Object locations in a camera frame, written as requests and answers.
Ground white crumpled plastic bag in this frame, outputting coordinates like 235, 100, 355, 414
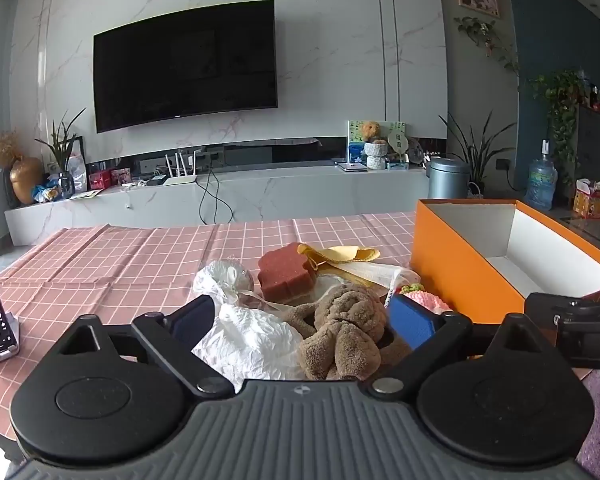
191, 304, 307, 394

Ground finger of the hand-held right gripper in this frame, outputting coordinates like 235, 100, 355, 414
524, 291, 600, 328

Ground round white hand fan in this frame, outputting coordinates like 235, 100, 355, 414
386, 130, 410, 157

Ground dried flower bunch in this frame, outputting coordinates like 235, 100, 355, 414
0, 130, 24, 169

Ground black curved television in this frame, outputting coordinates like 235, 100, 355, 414
92, 0, 280, 134

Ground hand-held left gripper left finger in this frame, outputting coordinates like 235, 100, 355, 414
55, 294, 236, 401

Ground orange cardboard box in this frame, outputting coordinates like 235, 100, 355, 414
411, 199, 600, 325

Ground hanging vine plant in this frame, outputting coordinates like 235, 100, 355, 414
454, 16, 521, 76

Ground gold vase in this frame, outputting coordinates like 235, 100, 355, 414
9, 156, 46, 206

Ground pink knitted toy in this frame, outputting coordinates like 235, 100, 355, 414
399, 283, 452, 314

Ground brown plush toy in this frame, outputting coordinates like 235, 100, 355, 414
279, 282, 412, 382

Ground snack packets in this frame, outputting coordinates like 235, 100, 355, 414
32, 182, 61, 204

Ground grey trash can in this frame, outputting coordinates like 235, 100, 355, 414
426, 157, 471, 200

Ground dark cabinet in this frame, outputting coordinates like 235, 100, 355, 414
575, 105, 600, 197

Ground pink checked tablecloth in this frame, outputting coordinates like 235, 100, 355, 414
0, 211, 597, 442

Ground white marble television console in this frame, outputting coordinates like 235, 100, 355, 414
5, 164, 431, 247

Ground long-leaf potted plant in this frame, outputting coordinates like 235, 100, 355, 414
439, 110, 519, 196

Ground trailing pothos plant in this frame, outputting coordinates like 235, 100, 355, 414
527, 71, 589, 181

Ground white router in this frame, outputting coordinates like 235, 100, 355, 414
162, 149, 203, 186

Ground silver phone stand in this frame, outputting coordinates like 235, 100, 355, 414
0, 311, 24, 365

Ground green plant in glass vase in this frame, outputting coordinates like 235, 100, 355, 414
35, 107, 88, 200

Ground green and blue painting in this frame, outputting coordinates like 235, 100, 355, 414
347, 120, 406, 165

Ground black cable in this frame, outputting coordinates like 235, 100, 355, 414
195, 165, 232, 226

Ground blue water bottle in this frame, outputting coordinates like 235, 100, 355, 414
525, 139, 559, 211

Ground red and yellow carton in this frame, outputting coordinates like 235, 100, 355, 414
572, 179, 600, 220

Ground red sponge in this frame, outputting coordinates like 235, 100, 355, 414
257, 242, 318, 304

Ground teddy bear in white cup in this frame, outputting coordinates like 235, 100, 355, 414
365, 139, 389, 170

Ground yellow cloth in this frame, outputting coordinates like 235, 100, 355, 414
297, 243, 382, 267

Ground clear plastic bag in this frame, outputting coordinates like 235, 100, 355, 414
192, 258, 257, 307

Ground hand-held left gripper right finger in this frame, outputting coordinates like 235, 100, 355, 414
365, 292, 551, 398

